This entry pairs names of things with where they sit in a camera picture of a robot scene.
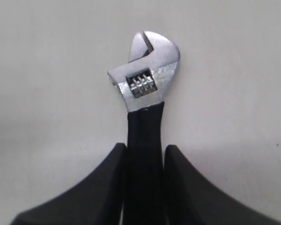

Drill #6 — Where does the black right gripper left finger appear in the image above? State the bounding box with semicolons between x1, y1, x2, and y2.
12;143;126;225

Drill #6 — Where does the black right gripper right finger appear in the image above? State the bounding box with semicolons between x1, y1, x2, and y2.
164;145;281;225

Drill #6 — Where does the adjustable wrench black handle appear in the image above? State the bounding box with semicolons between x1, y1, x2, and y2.
108;30;180;225

